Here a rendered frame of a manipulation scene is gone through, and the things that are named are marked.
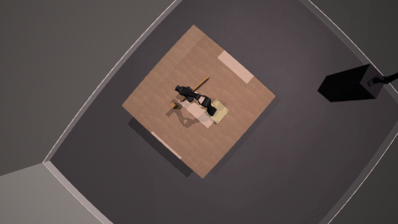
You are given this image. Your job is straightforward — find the brown wooden post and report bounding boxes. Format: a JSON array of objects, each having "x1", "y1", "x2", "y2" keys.
[{"x1": 169, "y1": 102, "x2": 178, "y2": 109}]

